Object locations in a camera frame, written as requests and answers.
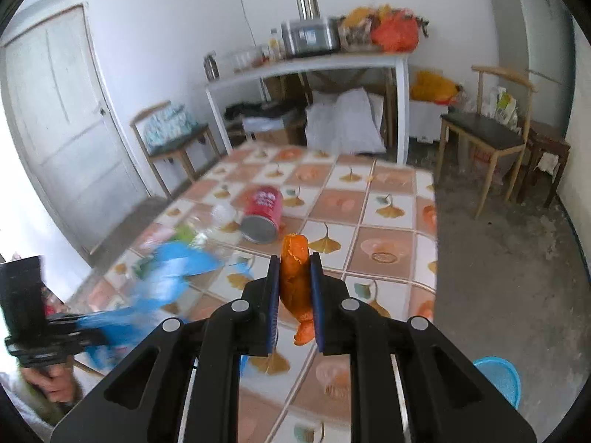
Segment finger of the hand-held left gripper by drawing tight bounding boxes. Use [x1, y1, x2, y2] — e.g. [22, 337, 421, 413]
[44, 314, 109, 356]

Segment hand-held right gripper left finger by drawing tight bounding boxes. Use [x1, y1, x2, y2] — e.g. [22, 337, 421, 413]
[50, 255, 282, 443]

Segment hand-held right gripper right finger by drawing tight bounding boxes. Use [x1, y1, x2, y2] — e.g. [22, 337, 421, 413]
[308, 253, 539, 443]

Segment orange peel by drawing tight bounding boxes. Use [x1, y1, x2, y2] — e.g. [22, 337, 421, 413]
[281, 233, 317, 346]

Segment red drink can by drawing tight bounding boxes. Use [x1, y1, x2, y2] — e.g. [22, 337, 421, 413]
[241, 185, 284, 244]

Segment clear bottle with green label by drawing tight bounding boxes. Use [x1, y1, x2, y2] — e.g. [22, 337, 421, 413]
[173, 203, 241, 264]

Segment blue plastic bag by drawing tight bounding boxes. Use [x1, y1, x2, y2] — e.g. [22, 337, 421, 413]
[78, 242, 254, 370]

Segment blue plastic basket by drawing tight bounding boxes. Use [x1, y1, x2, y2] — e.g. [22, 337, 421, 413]
[473, 356, 522, 409]

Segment person's left hand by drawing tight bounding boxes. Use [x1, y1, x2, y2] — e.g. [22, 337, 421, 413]
[21, 362, 84, 404]

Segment printed ginkgo leaf tablecloth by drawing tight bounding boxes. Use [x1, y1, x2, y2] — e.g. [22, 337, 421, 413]
[69, 143, 439, 443]

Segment cardboard box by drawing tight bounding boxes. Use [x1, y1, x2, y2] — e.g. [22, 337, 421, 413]
[254, 124, 305, 146]

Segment white door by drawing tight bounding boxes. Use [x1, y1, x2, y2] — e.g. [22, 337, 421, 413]
[0, 4, 148, 254]

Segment wooden chair with patterned cushion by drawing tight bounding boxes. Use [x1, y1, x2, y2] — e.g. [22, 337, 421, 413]
[130, 100, 220, 199]

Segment white sack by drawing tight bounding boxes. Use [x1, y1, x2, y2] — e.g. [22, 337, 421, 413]
[305, 87, 386, 153]

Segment black bag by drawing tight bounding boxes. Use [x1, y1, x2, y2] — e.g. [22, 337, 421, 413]
[225, 102, 296, 121]

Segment patterned teal cushion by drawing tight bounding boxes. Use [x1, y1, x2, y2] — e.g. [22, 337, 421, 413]
[143, 105, 197, 151]

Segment white low cabinet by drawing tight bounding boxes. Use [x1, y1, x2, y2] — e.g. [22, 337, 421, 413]
[409, 99, 451, 144]

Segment wooden chair with black seat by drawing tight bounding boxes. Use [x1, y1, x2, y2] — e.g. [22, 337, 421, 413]
[436, 65, 536, 220]

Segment white side table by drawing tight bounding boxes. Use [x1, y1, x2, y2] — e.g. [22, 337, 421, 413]
[205, 51, 411, 164]

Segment clear plastic container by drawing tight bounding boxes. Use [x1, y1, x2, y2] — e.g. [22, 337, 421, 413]
[217, 48, 259, 75]

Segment yellow plastic bag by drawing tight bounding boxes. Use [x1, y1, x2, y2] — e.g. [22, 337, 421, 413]
[411, 70, 462, 102]

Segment silver rice cooker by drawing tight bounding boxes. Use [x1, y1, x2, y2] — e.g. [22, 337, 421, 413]
[281, 16, 341, 58]

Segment white and green packet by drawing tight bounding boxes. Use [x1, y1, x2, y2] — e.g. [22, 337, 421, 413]
[489, 87, 518, 125]

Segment orange plastic bag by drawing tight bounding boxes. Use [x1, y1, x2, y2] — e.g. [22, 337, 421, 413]
[372, 9, 421, 52]

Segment dark wooden stool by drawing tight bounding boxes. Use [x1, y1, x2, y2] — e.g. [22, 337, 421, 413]
[517, 117, 571, 208]

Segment small yellow bag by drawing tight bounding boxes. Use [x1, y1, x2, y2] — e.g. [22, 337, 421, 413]
[344, 6, 393, 26]

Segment steel pot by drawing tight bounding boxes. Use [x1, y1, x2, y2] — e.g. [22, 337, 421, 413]
[295, 0, 320, 21]

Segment grey refrigerator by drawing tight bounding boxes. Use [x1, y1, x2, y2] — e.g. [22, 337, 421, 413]
[485, 0, 575, 102]

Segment wall cable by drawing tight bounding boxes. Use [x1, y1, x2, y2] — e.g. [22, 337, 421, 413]
[233, 0, 259, 47]

